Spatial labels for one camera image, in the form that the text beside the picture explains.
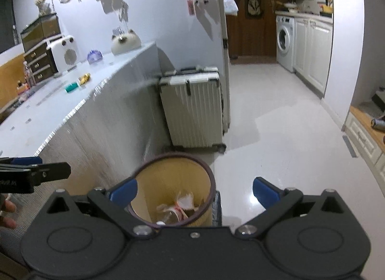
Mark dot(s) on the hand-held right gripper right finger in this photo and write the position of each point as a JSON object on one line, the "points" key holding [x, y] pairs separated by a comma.
{"points": [[266, 193]]}

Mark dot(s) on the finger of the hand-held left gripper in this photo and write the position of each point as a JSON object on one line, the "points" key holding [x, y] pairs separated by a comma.
{"points": [[21, 160], [54, 171]]}

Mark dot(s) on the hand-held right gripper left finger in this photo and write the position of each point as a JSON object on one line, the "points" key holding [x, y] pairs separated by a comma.
{"points": [[123, 194]]}

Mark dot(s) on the brown and cream trash bin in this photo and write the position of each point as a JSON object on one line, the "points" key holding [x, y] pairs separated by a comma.
{"points": [[168, 177]]}

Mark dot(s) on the person's left hand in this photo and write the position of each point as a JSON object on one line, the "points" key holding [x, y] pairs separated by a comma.
{"points": [[7, 206]]}

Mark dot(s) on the crumpled red-white wrapper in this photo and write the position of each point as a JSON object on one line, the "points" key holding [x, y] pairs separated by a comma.
{"points": [[170, 212]]}

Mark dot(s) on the crumpled white tissue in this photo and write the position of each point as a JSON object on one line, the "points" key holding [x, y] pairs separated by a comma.
{"points": [[188, 200]]}

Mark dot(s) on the counter with silver foil side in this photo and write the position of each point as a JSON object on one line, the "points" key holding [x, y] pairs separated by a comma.
{"points": [[99, 123]]}

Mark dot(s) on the clear plastic bottle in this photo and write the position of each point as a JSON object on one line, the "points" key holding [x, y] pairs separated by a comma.
{"points": [[29, 75]]}

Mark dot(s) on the teal box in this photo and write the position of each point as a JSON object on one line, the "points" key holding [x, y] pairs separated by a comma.
{"points": [[71, 88]]}

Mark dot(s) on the golden wrapper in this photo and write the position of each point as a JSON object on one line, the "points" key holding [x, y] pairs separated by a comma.
{"points": [[85, 78]]}

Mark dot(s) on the brown drawer organiser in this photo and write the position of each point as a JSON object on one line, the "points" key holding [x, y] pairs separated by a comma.
{"points": [[40, 63]]}

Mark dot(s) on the white ribbed suitcase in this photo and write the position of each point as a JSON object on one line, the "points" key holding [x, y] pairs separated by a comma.
{"points": [[192, 111]]}

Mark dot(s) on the white drawer cabinet wooden top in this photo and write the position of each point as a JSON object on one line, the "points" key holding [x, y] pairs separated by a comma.
{"points": [[361, 135]]}

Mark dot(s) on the white round-grille device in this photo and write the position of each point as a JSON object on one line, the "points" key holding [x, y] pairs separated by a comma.
{"points": [[64, 54]]}

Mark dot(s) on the purple dome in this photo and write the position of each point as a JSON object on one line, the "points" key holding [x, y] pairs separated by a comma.
{"points": [[95, 57]]}

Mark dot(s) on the brown drawer cabinet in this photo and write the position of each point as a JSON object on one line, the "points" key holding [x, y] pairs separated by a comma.
{"points": [[40, 32]]}

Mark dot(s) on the metal can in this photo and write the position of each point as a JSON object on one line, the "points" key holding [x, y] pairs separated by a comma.
{"points": [[378, 123]]}

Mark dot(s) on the white cat-shaped humidifier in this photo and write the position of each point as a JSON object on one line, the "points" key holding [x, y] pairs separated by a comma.
{"points": [[124, 44]]}

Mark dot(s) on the dark box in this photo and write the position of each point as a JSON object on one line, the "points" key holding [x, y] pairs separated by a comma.
{"points": [[379, 96]]}

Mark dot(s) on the white kitchen cabinets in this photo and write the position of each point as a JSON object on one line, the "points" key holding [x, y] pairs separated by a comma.
{"points": [[312, 51]]}

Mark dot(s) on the white washing machine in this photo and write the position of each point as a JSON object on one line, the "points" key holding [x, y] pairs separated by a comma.
{"points": [[285, 42]]}

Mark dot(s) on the dried flower bunch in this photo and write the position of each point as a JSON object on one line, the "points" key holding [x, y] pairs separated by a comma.
{"points": [[42, 2]]}

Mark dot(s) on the white plastic bag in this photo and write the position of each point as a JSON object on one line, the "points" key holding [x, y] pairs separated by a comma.
{"points": [[231, 5]]}

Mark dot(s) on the pink hanging tag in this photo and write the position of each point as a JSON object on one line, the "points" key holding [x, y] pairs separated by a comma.
{"points": [[191, 6]]}

